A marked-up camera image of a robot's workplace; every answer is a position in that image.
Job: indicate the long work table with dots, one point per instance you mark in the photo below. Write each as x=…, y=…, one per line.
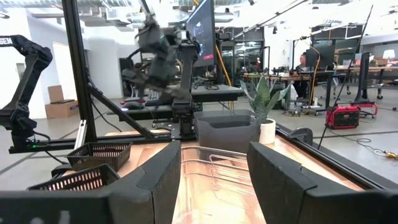
x=280, y=75

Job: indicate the large cardboard box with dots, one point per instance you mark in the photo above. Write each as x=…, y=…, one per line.
x=60, y=109

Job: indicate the gray plastic basket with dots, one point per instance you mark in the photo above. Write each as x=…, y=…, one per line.
x=227, y=137

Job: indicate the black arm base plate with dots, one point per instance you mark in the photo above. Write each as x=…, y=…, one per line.
x=183, y=135

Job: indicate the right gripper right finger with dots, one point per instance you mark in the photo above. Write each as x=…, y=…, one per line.
x=295, y=199

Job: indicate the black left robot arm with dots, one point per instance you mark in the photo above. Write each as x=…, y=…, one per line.
x=188, y=77

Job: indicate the black keyboard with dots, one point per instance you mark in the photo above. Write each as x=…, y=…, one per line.
x=153, y=96

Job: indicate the red portable machine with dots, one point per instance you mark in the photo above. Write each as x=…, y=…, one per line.
x=342, y=117

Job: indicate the black aluminium frame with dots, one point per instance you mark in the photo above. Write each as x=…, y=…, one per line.
x=77, y=62

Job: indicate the computer monitor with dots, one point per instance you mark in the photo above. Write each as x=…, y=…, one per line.
x=202, y=34

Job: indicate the potted snake plant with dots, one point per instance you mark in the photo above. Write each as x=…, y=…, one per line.
x=264, y=102

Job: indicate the small cardboard box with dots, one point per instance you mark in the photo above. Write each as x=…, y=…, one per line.
x=56, y=93

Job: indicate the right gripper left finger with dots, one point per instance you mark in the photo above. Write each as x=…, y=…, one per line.
x=124, y=199

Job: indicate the white table lamp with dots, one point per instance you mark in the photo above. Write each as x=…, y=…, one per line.
x=388, y=54

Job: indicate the person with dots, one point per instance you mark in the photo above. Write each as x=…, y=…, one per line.
x=302, y=74

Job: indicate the dark background monitor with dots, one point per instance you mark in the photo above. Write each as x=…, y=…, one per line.
x=321, y=57

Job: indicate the dark gray desk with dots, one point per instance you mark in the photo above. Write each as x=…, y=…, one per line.
x=217, y=91

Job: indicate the black mesh basket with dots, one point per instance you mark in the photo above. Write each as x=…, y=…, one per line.
x=99, y=155
x=77, y=180

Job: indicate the black clamp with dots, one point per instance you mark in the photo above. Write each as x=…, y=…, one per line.
x=301, y=135

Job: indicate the black computer mouse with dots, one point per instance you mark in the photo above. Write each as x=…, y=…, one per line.
x=133, y=105

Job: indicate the clear plastic basket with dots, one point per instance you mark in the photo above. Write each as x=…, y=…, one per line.
x=214, y=186

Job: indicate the monitor on rolling stand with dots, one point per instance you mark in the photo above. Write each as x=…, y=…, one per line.
x=364, y=74

